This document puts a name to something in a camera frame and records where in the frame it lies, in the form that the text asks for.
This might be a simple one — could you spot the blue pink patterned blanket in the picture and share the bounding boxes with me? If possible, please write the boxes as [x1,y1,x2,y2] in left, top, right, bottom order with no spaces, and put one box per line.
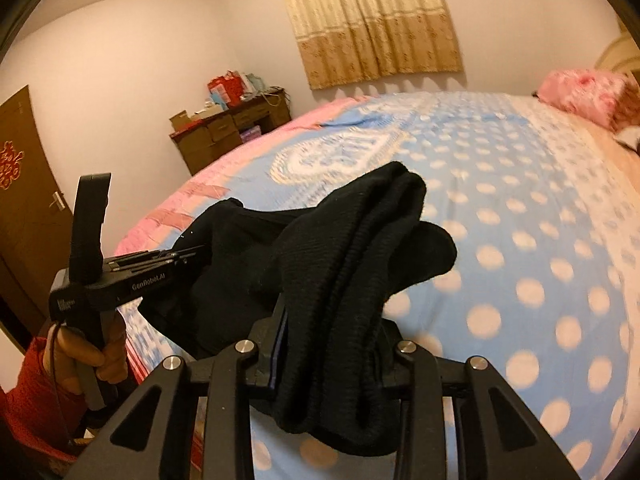
[116,92,639,479]

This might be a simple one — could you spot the red door ornament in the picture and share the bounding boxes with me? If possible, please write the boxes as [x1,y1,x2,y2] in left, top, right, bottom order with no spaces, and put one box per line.
[0,141,25,191]

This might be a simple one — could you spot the pink floral pillow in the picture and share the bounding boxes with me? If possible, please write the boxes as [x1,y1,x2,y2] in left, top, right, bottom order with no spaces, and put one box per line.
[536,70,639,133]

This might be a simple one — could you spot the beige patterned curtain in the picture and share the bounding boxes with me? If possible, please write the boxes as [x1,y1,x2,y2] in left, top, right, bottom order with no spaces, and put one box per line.
[284,0,463,90]

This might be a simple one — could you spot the pastel stacked boxes under desk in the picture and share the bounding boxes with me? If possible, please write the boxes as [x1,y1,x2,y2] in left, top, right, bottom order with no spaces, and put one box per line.
[240,125,262,143]

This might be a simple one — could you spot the brown wooden desk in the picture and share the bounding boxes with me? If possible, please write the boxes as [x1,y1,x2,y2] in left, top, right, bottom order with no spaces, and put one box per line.
[170,88,292,176]

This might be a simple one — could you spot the brown wooden door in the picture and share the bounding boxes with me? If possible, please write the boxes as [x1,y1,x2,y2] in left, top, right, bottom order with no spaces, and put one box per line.
[0,88,73,351]

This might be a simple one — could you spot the white black patterned pillow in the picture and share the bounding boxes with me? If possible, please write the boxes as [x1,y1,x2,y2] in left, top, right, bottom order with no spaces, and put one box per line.
[614,126,640,154]

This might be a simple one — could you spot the red gift bag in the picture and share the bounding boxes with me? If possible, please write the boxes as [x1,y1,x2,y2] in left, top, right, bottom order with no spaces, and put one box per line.
[207,70,245,107]

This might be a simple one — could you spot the black knitted garment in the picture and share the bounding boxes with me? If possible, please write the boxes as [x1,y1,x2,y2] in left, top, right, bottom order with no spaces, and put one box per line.
[139,162,457,457]

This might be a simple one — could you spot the dark red sleeve forearm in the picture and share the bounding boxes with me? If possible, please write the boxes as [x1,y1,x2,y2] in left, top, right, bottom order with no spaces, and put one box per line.
[1,337,87,479]

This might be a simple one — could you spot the silver door handle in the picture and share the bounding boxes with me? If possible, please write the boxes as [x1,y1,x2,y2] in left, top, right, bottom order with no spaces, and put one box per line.
[49,191,66,211]

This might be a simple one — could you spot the cardboard box on desk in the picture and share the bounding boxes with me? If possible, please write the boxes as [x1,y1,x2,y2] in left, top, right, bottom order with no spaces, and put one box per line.
[169,110,192,132]

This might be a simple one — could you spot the person's left hand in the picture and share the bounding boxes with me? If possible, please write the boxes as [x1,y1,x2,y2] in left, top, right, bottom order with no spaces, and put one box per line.
[42,312,128,394]

